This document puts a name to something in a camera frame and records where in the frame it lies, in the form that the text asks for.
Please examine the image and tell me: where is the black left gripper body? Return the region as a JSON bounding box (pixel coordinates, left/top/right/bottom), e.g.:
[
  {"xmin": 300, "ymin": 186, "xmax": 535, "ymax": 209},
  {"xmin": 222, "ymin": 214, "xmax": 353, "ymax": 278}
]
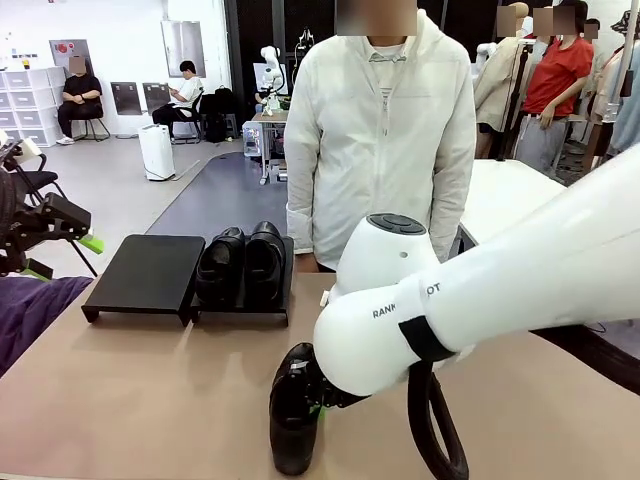
[{"xmin": 0, "ymin": 219, "xmax": 36, "ymax": 275}]

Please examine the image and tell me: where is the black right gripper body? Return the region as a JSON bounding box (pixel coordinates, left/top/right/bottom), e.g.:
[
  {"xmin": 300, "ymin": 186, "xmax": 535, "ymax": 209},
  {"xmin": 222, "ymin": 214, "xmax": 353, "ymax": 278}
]
[{"xmin": 304, "ymin": 378, "xmax": 374, "ymax": 411}]

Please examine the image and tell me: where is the black leather strap shoe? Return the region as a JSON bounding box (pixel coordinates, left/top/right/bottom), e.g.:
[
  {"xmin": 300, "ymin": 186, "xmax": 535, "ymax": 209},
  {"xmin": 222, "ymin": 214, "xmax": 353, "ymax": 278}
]
[
  {"xmin": 243, "ymin": 220, "xmax": 287, "ymax": 307},
  {"xmin": 268, "ymin": 342, "xmax": 329, "ymax": 476},
  {"xmin": 194, "ymin": 226, "xmax": 247, "ymax": 306}
]

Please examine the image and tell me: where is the person right forearm white sleeve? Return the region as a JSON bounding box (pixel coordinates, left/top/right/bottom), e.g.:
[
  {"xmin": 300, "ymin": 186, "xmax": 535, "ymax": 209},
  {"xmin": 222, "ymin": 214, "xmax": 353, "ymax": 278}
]
[{"xmin": 284, "ymin": 169, "xmax": 321, "ymax": 257}]

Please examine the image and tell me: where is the person left forearm white sleeve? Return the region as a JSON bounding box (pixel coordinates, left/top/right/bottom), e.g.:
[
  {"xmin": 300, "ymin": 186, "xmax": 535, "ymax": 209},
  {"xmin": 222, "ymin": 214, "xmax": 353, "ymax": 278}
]
[{"xmin": 424, "ymin": 164, "xmax": 476, "ymax": 264}]

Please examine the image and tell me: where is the black glossy shoe stand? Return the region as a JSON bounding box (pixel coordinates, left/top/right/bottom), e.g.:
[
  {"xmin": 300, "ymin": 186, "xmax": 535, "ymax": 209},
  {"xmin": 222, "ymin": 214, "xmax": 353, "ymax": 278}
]
[
  {"xmin": 192, "ymin": 234, "xmax": 296, "ymax": 329},
  {"xmin": 81, "ymin": 233, "xmax": 207, "ymax": 329}
]

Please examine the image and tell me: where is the purple cloth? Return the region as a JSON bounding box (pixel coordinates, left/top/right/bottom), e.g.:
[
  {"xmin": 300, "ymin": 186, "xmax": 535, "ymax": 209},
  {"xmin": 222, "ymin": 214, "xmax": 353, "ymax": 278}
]
[{"xmin": 0, "ymin": 275, "xmax": 96, "ymax": 376}]

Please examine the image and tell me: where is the black folding chair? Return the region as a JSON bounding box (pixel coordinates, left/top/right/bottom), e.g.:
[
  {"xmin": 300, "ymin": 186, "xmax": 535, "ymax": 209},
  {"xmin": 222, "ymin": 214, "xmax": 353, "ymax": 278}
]
[{"xmin": 8, "ymin": 152, "xmax": 100, "ymax": 279}]

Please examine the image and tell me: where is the white air purifier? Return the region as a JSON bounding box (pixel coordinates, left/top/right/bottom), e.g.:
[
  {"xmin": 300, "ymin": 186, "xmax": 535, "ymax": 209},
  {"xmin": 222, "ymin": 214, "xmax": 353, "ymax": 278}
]
[{"xmin": 138, "ymin": 124, "xmax": 177, "ymax": 182}]

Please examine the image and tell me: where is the white drawer cabinet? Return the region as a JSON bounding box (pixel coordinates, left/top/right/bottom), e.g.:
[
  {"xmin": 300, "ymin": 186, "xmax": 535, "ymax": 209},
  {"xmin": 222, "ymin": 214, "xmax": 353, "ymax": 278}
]
[{"xmin": 0, "ymin": 66, "xmax": 69, "ymax": 149}]

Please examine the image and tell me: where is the seated person in black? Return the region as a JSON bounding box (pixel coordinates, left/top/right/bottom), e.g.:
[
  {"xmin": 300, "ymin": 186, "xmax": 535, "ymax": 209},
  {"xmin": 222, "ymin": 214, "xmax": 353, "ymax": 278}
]
[{"xmin": 55, "ymin": 55, "xmax": 105, "ymax": 146}]

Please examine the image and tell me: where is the seated person in white shirt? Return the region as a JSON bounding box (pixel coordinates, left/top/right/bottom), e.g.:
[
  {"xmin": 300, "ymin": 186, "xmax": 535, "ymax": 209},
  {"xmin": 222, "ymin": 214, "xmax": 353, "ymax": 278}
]
[{"xmin": 151, "ymin": 59, "xmax": 206, "ymax": 144}]

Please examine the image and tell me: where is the black backpack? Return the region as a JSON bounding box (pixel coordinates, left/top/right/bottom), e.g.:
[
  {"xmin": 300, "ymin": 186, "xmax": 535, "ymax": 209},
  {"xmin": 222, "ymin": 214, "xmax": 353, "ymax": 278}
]
[{"xmin": 199, "ymin": 85, "xmax": 236, "ymax": 144}]

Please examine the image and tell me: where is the background work desk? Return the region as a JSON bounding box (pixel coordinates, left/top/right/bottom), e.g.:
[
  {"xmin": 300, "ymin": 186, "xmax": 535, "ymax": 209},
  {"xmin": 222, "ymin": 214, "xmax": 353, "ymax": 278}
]
[{"xmin": 249, "ymin": 112, "xmax": 290, "ymax": 187}]

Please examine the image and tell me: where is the person in white jacket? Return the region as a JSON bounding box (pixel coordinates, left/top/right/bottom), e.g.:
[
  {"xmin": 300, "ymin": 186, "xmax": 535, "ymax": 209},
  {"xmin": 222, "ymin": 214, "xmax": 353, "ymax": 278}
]
[{"xmin": 283, "ymin": 7, "xmax": 477, "ymax": 274}]

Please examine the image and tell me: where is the white table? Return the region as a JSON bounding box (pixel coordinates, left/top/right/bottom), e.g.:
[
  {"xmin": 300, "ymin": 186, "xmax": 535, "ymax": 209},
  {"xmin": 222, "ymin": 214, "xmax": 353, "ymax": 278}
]
[{"xmin": 457, "ymin": 158, "xmax": 569, "ymax": 251}]

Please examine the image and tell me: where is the mannequin in beige coat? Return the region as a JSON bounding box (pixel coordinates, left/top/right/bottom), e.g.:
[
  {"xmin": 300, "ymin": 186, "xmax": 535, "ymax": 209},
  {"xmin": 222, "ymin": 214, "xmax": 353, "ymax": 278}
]
[{"xmin": 472, "ymin": 2, "xmax": 534, "ymax": 161}]

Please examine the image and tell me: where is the black tripod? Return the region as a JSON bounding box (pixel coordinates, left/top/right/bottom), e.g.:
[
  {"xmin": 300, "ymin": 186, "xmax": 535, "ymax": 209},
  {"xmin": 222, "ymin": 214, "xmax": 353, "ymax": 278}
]
[{"xmin": 499, "ymin": 42, "xmax": 536, "ymax": 162}]

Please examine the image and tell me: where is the clothes rack with garments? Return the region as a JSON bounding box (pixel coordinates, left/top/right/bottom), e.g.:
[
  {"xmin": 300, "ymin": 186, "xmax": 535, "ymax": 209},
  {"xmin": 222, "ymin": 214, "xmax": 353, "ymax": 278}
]
[{"xmin": 589, "ymin": 9, "xmax": 640, "ymax": 156}]

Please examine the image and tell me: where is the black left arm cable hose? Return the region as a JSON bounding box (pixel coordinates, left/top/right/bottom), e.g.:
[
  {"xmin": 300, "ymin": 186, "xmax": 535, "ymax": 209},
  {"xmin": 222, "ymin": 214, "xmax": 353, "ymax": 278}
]
[{"xmin": 0, "ymin": 169, "xmax": 24, "ymax": 229}]

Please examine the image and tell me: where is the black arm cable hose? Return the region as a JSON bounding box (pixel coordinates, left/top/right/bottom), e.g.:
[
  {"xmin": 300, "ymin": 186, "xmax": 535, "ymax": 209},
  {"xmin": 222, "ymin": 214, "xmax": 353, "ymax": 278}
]
[
  {"xmin": 0, "ymin": 169, "xmax": 24, "ymax": 229},
  {"xmin": 405, "ymin": 327, "xmax": 640, "ymax": 480}
]

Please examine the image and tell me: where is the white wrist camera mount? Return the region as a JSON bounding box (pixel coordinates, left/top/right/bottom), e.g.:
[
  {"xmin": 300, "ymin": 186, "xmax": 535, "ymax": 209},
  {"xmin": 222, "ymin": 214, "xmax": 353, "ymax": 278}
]
[{"xmin": 0, "ymin": 130, "xmax": 42, "ymax": 169}]

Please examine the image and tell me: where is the black velcro strap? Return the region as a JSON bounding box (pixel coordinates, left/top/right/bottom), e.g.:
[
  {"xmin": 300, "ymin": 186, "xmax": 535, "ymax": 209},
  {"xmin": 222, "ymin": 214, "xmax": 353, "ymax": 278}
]
[{"xmin": 398, "ymin": 314, "xmax": 457, "ymax": 365}]

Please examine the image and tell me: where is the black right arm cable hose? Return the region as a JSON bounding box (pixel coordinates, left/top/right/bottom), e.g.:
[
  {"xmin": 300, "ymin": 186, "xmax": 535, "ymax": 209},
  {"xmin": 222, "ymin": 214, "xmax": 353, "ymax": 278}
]
[{"xmin": 405, "ymin": 327, "xmax": 640, "ymax": 480}]

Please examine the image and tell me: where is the small grey wall panel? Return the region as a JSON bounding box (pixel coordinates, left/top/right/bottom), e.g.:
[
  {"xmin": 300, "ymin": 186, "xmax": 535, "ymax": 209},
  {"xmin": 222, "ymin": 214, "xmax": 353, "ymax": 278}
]
[
  {"xmin": 109, "ymin": 82, "xmax": 137, "ymax": 118},
  {"xmin": 142, "ymin": 82, "xmax": 174, "ymax": 115}
]

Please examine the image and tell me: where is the wall sign with red dot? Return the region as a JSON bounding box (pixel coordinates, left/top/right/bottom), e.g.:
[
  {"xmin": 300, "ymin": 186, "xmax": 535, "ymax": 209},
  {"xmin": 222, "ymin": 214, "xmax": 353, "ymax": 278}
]
[{"xmin": 48, "ymin": 38, "xmax": 94, "ymax": 71}]

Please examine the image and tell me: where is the large grey metal wall panel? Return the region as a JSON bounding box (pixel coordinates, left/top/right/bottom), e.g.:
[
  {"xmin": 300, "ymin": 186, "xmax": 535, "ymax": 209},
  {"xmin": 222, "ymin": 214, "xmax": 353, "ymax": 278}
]
[{"xmin": 160, "ymin": 20, "xmax": 207, "ymax": 79}]

